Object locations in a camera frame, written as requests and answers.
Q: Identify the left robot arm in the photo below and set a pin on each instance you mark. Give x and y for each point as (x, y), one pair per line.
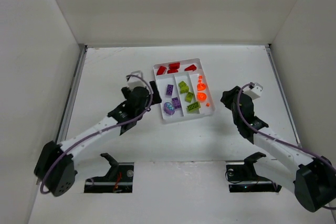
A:
(60, 165)

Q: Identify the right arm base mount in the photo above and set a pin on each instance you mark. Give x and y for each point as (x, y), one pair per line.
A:
(242, 177)

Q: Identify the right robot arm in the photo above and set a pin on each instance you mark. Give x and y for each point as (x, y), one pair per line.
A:
(310, 177)

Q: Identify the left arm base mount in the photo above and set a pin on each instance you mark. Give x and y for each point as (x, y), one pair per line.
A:
(118, 179)

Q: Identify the lime lego under purple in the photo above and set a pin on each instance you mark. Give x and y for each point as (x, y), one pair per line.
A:
(189, 97)

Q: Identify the purple long lego brick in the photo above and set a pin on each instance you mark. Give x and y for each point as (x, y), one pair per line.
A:
(176, 103)

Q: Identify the red flower lego brick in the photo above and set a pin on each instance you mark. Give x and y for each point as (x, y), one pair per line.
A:
(161, 70)

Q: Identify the purple sloped lego brick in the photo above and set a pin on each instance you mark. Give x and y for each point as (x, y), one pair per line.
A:
(169, 108)

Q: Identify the small red lego brick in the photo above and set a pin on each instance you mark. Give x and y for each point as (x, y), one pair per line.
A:
(191, 68)

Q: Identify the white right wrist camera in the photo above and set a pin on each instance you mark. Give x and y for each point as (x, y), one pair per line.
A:
(254, 91)

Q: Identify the red curved lego brick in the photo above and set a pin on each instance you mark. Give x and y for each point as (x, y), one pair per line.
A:
(172, 71)

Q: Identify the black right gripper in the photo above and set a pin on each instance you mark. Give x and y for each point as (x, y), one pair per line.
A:
(228, 97)

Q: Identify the small orange lego pieces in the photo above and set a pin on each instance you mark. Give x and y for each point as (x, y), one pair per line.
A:
(202, 92)

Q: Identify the white divided sorting tray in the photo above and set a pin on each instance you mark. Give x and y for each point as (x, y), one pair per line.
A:
(191, 80)

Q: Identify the lime green small lego brick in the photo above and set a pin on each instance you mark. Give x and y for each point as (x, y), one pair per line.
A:
(184, 89)

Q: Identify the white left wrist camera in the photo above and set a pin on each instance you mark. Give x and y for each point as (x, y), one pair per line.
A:
(135, 80)

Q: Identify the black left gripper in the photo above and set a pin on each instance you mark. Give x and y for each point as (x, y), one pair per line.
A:
(151, 94)

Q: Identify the red square lego brick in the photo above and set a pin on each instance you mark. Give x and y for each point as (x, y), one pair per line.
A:
(175, 65)

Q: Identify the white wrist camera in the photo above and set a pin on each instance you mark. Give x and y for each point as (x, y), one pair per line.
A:
(135, 80)
(254, 91)

